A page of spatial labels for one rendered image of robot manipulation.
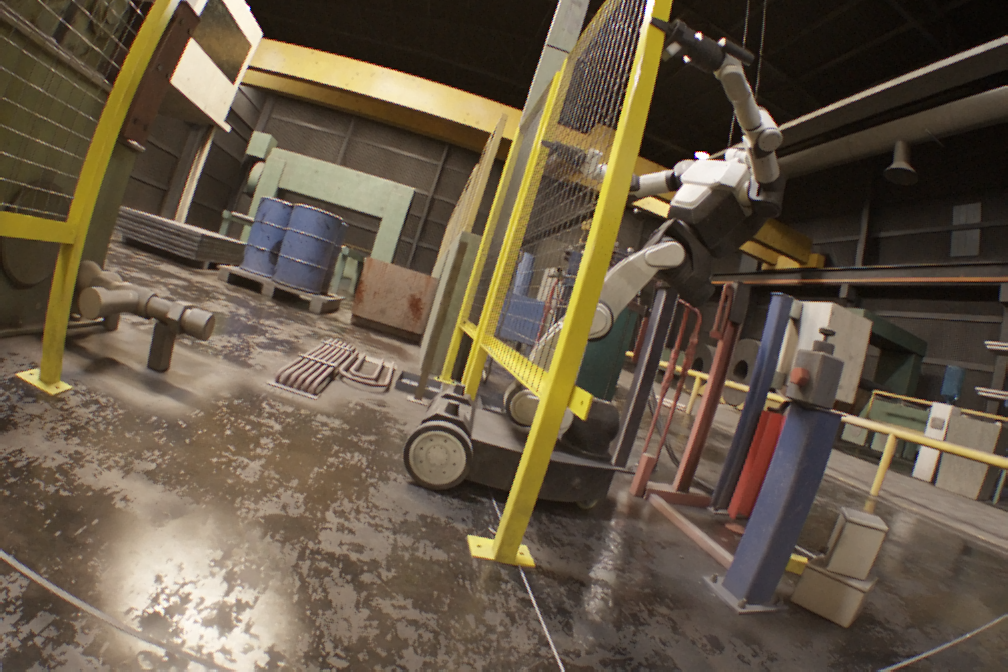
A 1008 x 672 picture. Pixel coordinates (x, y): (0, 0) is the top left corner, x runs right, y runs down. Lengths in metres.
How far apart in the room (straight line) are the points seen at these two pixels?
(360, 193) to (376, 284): 6.89
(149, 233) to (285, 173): 6.56
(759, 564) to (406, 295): 4.36
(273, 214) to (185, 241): 1.10
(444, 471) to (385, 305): 3.75
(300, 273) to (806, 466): 4.89
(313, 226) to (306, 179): 6.81
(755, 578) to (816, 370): 0.54
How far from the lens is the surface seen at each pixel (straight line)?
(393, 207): 11.60
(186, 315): 1.81
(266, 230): 5.81
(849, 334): 2.26
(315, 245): 5.36
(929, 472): 6.94
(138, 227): 6.36
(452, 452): 1.44
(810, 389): 1.27
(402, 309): 5.09
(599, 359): 2.81
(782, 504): 1.31
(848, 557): 1.49
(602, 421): 1.66
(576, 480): 1.56
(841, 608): 1.50
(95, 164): 1.43
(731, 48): 1.36
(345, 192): 11.88
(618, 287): 1.65
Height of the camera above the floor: 0.54
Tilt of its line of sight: 2 degrees up
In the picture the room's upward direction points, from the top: 17 degrees clockwise
